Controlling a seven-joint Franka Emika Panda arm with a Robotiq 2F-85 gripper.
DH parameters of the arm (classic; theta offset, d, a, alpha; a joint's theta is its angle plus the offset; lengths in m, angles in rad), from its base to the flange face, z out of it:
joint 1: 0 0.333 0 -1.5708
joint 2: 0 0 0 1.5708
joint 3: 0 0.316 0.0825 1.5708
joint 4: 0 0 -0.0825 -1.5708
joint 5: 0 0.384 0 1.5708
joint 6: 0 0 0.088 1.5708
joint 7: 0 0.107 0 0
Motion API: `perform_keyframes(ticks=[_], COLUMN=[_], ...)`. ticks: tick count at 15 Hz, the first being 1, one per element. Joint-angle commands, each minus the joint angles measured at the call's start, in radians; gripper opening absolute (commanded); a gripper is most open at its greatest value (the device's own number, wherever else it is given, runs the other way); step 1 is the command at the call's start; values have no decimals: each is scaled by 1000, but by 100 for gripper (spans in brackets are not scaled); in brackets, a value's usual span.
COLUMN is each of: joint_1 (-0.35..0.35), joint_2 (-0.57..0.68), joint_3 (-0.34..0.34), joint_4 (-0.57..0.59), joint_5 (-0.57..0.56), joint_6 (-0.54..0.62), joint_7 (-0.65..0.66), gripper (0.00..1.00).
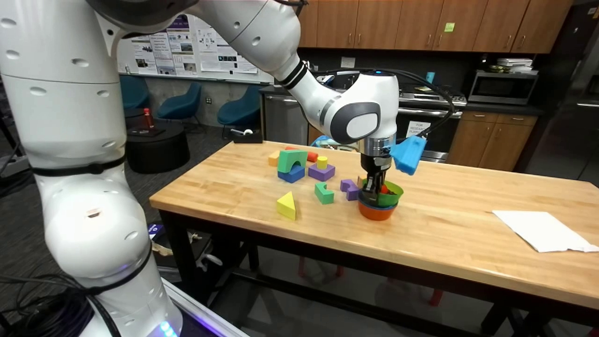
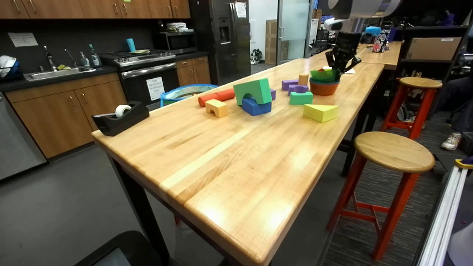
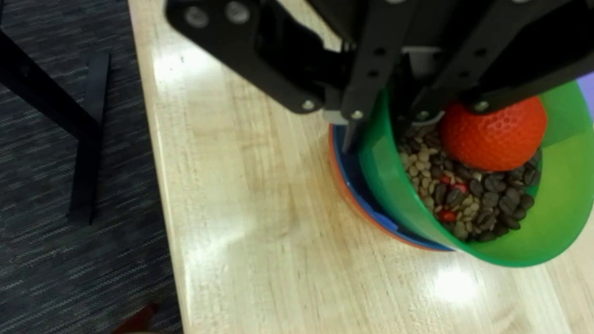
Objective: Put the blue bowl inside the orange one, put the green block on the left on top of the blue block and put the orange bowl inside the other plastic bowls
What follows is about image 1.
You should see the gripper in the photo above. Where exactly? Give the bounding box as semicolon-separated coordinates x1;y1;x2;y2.
360;154;393;194

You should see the blue plastic bowl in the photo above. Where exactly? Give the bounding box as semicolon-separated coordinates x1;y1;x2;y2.
358;196;399;211

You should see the purple notched block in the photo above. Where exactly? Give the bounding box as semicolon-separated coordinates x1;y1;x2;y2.
340;178;360;202

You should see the orange plastic bowl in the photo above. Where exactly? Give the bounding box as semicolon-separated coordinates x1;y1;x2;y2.
358;200;398;222

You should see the green notched block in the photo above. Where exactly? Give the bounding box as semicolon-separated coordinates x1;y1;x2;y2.
314;182;335;205

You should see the purple square block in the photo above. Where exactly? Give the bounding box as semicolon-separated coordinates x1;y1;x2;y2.
307;163;336;182

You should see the red block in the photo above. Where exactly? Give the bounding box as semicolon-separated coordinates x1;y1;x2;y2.
285;146;319;163

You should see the blue block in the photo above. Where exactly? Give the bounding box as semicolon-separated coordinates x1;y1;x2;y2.
277;164;306;184

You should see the yellow triangle block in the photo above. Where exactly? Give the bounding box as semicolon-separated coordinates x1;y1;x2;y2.
276;191;297;221

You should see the green arch block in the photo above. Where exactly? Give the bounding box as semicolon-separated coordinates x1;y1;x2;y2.
277;149;308;174

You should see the stove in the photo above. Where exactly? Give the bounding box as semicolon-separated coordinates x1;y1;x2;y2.
396;84;468;163

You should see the dishwasher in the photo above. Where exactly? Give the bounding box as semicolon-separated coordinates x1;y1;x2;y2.
261;91;310;146

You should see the wooden base cabinet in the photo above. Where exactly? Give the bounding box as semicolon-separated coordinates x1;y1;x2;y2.
446;110;539;172

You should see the black tape dispenser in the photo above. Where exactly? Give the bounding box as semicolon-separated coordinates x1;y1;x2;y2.
231;128;264;144

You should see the teal chair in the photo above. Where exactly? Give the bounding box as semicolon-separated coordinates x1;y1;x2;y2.
156;82;203;128
217;85;263;137
119;75;151;111

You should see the microwave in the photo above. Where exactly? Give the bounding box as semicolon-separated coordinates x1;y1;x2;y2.
468;70;539;105

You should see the white paper sheet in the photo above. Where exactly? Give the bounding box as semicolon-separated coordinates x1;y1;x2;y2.
492;210;599;254

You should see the stack of dishes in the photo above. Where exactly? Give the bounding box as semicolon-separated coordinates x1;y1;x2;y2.
488;57;539;75

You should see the refrigerator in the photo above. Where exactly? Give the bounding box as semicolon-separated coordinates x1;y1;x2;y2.
523;0;599;182

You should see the board with posters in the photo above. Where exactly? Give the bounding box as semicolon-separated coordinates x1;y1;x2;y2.
117;14;275;85

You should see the round black table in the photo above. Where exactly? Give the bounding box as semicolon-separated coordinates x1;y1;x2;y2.
124;109;191;175

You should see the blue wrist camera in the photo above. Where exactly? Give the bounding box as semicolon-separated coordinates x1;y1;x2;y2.
390;135;428;176

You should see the row of wooden wall cabinets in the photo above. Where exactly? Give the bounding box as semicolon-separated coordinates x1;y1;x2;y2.
297;0;575;54

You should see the coil of black cable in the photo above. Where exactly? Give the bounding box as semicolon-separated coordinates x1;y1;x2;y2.
0;273;123;337

